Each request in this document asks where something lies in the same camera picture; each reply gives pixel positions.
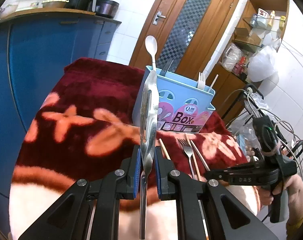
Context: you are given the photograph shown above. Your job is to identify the small steel fork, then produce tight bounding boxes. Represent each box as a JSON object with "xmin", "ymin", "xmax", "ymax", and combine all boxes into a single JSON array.
[{"xmin": 178, "ymin": 138, "xmax": 210, "ymax": 240}]

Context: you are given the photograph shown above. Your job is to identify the pink plastic fork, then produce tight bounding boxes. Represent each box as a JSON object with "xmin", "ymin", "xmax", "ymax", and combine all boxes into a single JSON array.
[{"xmin": 197, "ymin": 72, "xmax": 206, "ymax": 90}]

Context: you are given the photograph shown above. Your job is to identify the beige plastic spoon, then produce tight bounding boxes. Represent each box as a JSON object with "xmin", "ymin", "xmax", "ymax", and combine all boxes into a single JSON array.
[{"xmin": 144, "ymin": 35, "xmax": 158, "ymax": 70}]

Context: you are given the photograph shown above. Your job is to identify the large steel fork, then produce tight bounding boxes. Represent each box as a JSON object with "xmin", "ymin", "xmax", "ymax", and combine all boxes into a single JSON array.
[{"xmin": 160, "ymin": 59, "xmax": 174, "ymax": 76}]

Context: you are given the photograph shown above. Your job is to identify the person's right hand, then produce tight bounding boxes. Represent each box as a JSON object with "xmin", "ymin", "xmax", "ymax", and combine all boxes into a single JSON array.
[{"xmin": 245, "ymin": 144, "xmax": 303, "ymax": 214}]

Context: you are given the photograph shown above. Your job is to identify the white plastic bag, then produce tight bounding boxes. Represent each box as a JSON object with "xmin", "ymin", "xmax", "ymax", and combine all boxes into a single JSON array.
[{"xmin": 248, "ymin": 46, "xmax": 277, "ymax": 82}]

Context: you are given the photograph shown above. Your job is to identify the red floral fleece blanket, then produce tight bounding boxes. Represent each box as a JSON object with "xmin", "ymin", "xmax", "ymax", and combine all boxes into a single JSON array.
[{"xmin": 9, "ymin": 58, "xmax": 247, "ymax": 239}]

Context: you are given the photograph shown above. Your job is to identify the blue plastic utensil box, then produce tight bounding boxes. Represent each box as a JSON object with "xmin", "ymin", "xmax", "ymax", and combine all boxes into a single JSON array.
[{"xmin": 131, "ymin": 65, "xmax": 216, "ymax": 133}]

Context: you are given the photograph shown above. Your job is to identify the cardboard box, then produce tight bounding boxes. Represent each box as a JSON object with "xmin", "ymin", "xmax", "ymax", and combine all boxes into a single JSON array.
[{"xmin": 234, "ymin": 28, "xmax": 261, "ymax": 46}]

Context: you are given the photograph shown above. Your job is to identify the wooden shelf unit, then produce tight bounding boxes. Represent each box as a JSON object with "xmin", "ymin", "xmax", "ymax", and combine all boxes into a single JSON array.
[{"xmin": 207, "ymin": 0, "xmax": 289, "ymax": 123}]

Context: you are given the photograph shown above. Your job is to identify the white jar red label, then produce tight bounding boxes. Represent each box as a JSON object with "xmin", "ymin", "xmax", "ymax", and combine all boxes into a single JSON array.
[{"xmin": 256, "ymin": 8, "xmax": 269, "ymax": 29}]

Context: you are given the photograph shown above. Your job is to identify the wooden door with glass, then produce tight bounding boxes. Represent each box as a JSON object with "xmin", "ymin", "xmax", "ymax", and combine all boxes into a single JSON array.
[{"xmin": 130, "ymin": 0, "xmax": 239, "ymax": 80}]

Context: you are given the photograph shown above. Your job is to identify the blue base cabinets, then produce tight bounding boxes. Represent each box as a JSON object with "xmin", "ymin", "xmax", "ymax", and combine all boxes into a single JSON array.
[{"xmin": 0, "ymin": 12, "xmax": 118, "ymax": 233}]

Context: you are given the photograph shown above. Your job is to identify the dark rice cooker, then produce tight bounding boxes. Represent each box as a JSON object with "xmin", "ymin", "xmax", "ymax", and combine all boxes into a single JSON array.
[{"xmin": 94, "ymin": 0, "xmax": 119, "ymax": 18}]

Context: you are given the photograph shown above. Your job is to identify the wooden cutting board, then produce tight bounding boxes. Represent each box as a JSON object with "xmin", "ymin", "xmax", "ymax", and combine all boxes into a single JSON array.
[{"xmin": 0, "ymin": 8, "xmax": 95, "ymax": 23}]

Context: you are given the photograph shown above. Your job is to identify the bowl of popcorn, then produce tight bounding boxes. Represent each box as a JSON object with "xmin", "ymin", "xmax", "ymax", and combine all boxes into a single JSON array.
[{"xmin": 42, "ymin": 0, "xmax": 69, "ymax": 8}]

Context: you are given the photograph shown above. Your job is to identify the white ceramic bowl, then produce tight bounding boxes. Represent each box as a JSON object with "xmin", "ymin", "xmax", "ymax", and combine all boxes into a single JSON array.
[{"xmin": 0, "ymin": 2, "xmax": 19, "ymax": 19}]

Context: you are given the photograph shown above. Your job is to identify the black wire rack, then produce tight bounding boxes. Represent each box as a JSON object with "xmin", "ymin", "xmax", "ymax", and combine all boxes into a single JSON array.
[{"xmin": 220, "ymin": 83, "xmax": 303, "ymax": 178}]

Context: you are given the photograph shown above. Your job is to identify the white power cable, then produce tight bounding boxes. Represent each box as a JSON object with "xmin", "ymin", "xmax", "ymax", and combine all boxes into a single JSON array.
[{"xmin": 224, "ymin": 87, "xmax": 303, "ymax": 176}]

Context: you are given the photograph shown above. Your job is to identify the steel door handle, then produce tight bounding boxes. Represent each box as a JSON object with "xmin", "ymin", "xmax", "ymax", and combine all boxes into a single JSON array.
[{"xmin": 153, "ymin": 11, "xmax": 166, "ymax": 25}]

